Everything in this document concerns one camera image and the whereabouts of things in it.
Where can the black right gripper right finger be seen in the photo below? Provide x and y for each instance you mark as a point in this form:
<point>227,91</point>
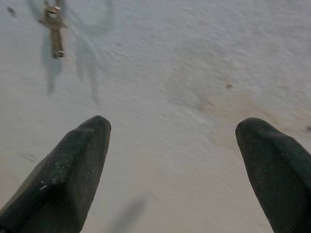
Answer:
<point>279,174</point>

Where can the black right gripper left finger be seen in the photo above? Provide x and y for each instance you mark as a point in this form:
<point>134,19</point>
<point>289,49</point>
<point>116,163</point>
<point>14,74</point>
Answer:
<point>65,174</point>

